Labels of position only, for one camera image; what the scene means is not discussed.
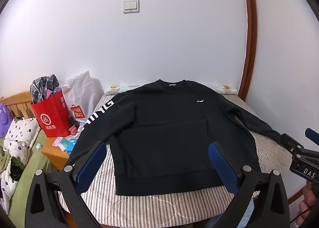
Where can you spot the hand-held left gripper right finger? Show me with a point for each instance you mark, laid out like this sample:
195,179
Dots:
220,165

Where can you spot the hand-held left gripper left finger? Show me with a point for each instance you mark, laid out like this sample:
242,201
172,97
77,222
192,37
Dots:
96,160

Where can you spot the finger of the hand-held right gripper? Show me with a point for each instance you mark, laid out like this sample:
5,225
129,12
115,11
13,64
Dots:
290,143
312,137

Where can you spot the black sweatshirt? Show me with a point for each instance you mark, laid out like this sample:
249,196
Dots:
162,130

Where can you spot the person's right hand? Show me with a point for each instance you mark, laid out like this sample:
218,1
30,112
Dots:
308,194

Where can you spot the small packets on nightstand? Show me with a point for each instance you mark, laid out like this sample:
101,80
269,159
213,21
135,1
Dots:
71,144

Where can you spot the brown wooden baseboard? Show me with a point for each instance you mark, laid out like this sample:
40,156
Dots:
296,196

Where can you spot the pink white packet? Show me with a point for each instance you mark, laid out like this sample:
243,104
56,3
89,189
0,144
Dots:
59,142

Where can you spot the wooden nightstand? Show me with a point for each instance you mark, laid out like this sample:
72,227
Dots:
53,154

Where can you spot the small clear object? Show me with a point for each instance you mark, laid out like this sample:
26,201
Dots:
39,147

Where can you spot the red paper bag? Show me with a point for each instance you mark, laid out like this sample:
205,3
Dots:
52,115

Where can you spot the green bed sheet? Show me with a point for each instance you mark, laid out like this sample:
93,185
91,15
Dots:
30,183

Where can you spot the striped quilted mattress pad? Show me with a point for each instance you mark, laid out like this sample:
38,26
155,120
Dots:
149,208

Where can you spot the white plastic shopping bag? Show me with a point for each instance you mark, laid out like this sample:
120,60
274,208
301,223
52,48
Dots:
79,88

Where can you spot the white printed foam roll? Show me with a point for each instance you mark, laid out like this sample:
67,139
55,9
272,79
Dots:
226,89

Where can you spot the white floral pillow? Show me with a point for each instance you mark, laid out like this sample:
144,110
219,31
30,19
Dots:
22,128

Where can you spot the black white plaid cloth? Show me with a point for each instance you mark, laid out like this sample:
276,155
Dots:
42,85

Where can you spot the wooden headboard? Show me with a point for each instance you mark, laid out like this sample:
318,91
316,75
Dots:
17,103

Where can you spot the purple cloth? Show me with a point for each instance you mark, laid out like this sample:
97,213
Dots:
5,120

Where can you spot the brown wooden door frame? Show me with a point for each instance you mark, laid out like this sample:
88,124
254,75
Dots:
251,31

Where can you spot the white wall light switch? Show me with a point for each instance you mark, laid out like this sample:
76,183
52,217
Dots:
131,6

